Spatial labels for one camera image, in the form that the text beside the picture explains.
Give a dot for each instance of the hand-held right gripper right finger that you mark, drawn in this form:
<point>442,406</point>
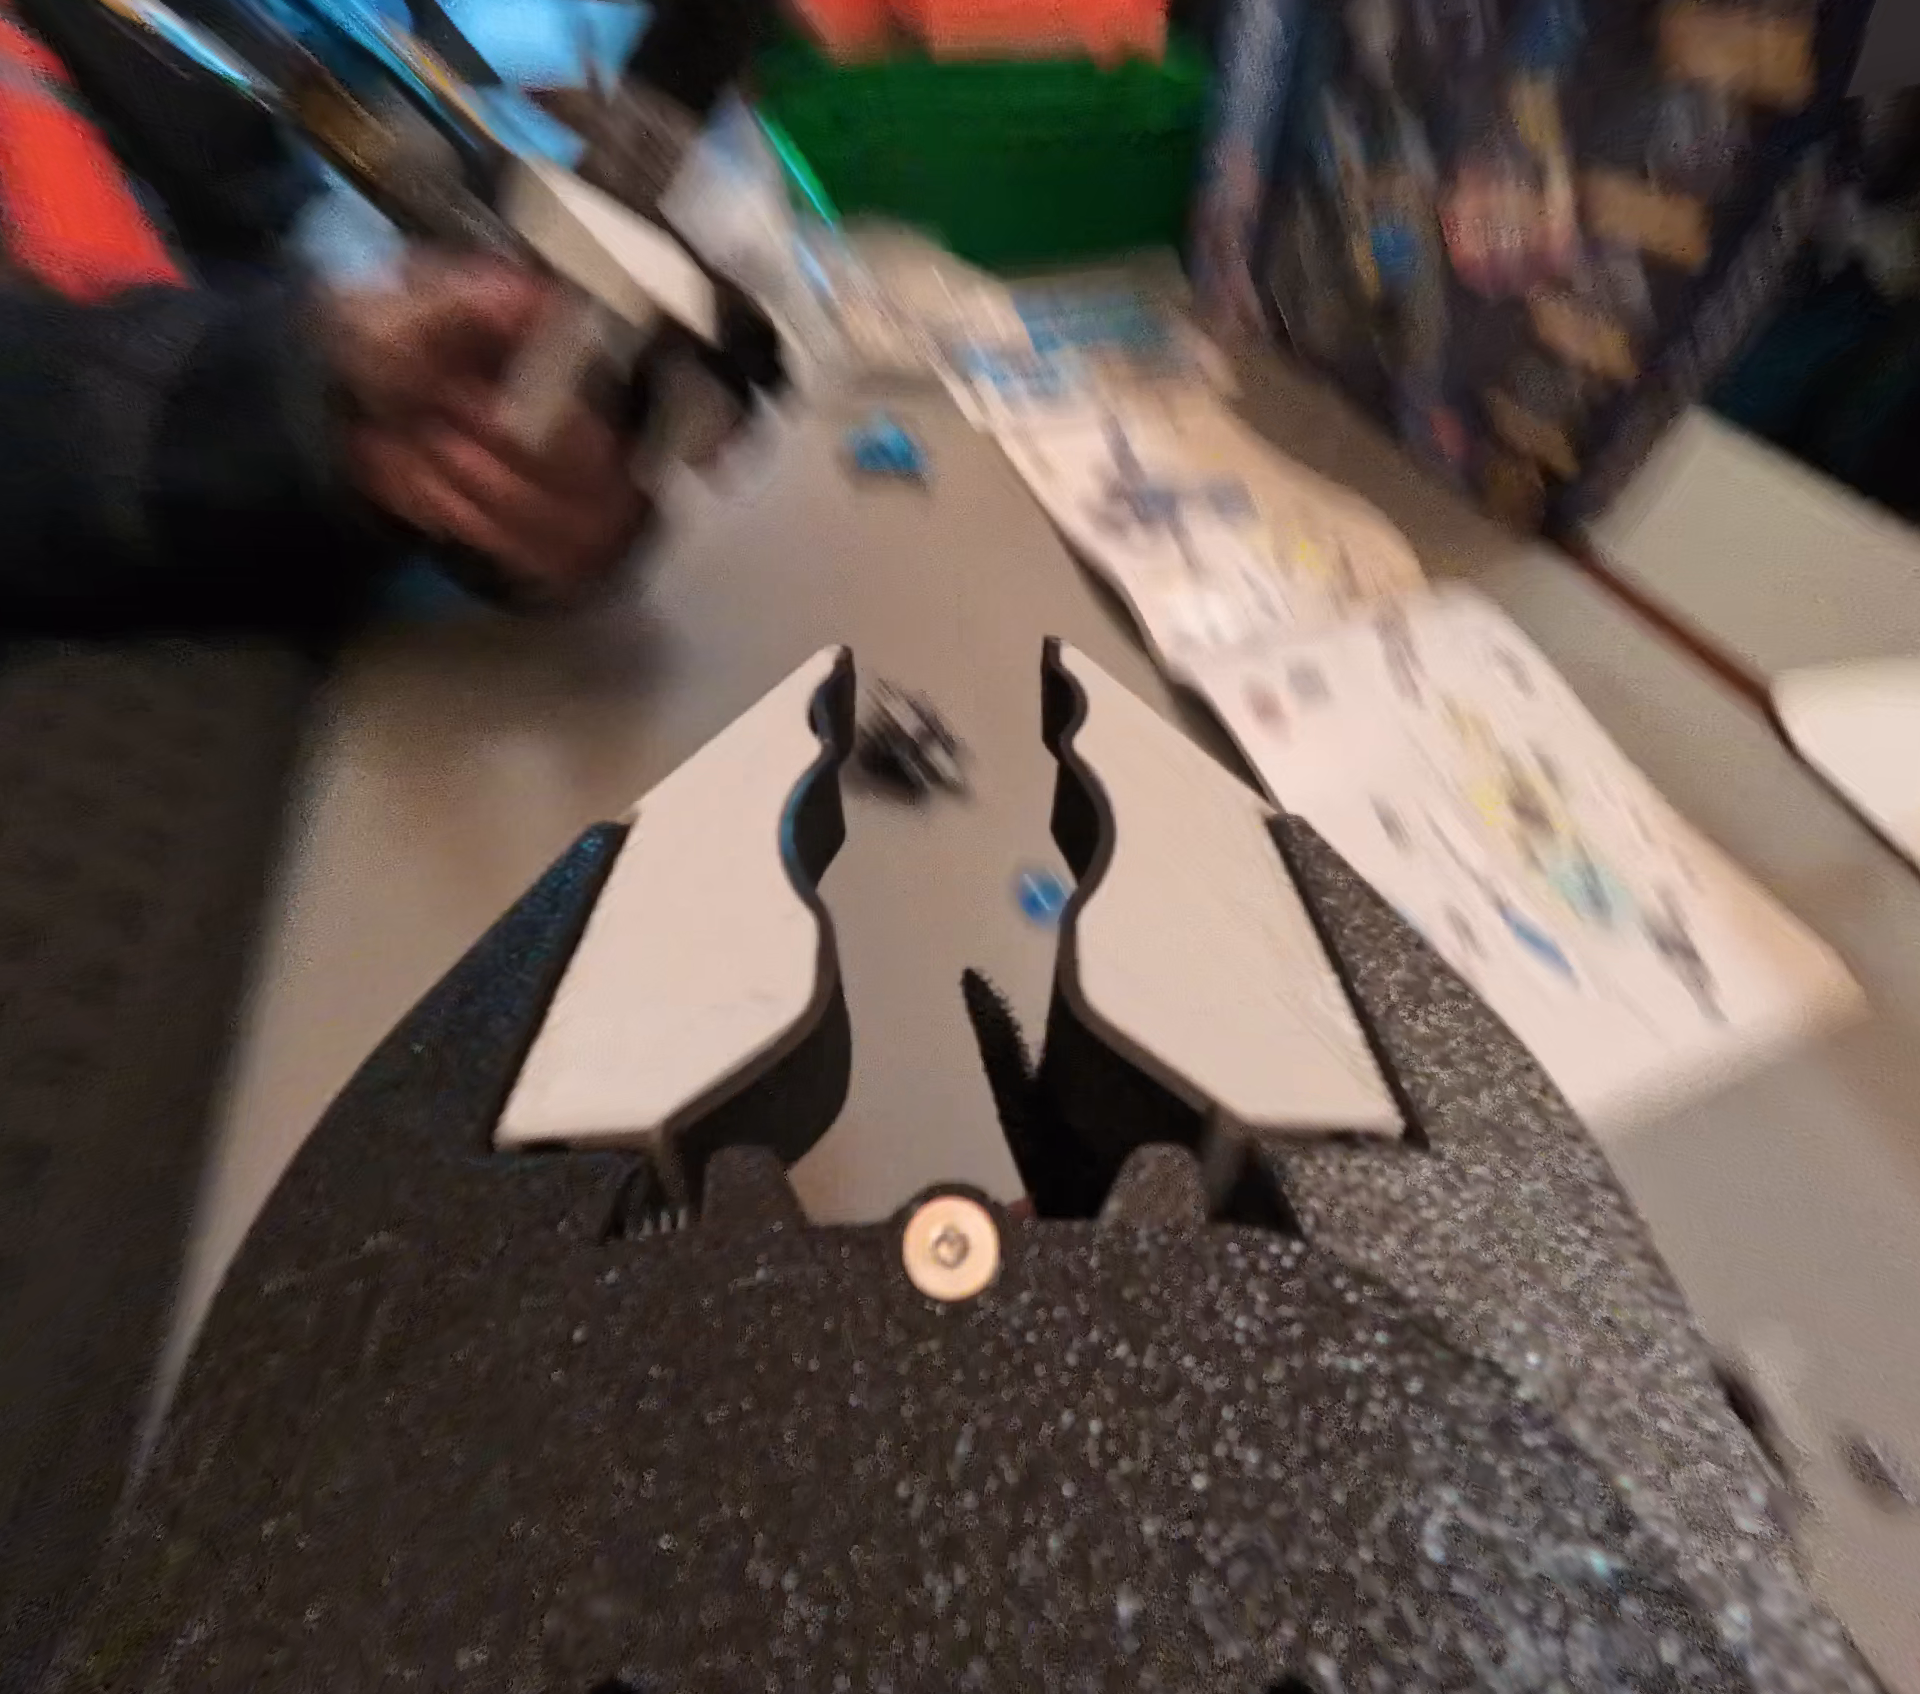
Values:
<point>1229,959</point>

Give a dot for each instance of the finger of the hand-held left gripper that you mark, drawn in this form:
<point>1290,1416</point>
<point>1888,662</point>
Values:
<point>615,249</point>

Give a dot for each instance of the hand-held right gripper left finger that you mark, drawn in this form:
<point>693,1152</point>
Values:
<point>674,959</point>

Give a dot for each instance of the grey gear brick assembly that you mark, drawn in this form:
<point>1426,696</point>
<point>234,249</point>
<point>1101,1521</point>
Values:
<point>907,752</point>

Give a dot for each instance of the person's left forearm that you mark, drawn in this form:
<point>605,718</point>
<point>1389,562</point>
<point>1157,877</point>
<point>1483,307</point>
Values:
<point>149,449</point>

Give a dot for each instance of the white desk lamp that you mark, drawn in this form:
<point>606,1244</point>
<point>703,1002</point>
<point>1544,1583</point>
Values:
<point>1862,752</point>

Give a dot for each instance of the person's left hand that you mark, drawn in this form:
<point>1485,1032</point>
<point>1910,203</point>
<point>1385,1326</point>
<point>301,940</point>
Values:
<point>449,477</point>

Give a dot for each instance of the blue translucent round plate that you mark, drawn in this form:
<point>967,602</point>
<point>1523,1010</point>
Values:
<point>1041,898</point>

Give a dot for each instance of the instruction booklet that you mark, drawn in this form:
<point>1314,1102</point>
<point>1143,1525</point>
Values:
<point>1500,823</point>

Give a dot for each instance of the black blue brick assembly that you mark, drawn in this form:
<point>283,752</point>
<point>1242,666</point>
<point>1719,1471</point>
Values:
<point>888,449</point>

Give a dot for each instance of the green plastic bin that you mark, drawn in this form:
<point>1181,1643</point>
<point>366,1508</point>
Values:
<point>985,147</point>

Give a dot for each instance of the blue sticker sheet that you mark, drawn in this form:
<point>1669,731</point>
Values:
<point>1076,344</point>

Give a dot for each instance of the robot kit box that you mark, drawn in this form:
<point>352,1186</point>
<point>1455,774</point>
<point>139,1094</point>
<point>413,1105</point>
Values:
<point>1500,147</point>

